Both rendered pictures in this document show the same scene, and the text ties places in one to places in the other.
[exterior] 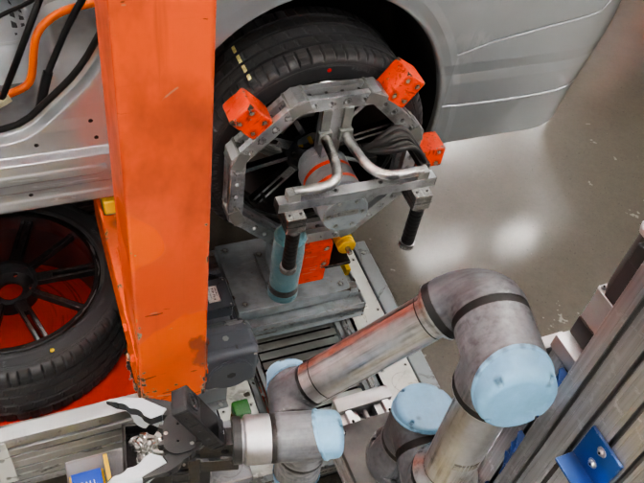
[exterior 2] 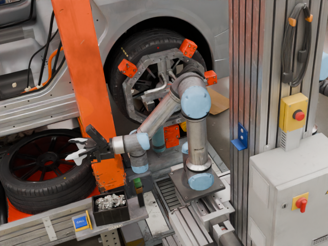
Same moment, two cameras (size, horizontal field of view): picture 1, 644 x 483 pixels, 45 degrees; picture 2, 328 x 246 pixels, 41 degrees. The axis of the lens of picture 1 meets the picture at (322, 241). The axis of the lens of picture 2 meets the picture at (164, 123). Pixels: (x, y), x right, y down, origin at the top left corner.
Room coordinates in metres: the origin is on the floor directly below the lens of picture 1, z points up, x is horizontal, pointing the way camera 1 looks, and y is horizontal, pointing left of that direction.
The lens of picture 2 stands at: (-0.84, -0.50, 2.38)
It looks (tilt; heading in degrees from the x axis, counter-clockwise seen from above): 36 degrees down; 13
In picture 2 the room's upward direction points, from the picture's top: 7 degrees counter-clockwise
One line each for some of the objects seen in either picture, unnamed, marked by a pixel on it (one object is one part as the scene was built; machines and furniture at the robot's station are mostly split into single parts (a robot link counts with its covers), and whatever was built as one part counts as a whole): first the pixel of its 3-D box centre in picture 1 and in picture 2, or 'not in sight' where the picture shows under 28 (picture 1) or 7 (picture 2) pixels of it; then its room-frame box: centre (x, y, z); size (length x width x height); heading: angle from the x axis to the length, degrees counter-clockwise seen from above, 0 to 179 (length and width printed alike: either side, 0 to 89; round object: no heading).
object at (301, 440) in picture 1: (305, 436); (136, 143); (0.58, -0.03, 1.21); 0.11 x 0.08 x 0.09; 106
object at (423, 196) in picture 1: (415, 191); not in sight; (1.47, -0.21, 0.93); 0.09 x 0.05 x 0.05; 29
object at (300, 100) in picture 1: (322, 168); (165, 90); (1.57, 0.04, 0.85); 0.54 x 0.07 x 0.54; 119
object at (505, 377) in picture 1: (465, 432); (196, 137); (0.65, -0.28, 1.19); 0.15 x 0.12 x 0.55; 16
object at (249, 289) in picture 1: (285, 248); (164, 138); (1.72, 0.12, 0.32); 0.40 x 0.30 x 0.28; 119
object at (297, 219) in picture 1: (290, 213); (149, 102); (1.31, 0.09, 0.93); 0.09 x 0.05 x 0.05; 29
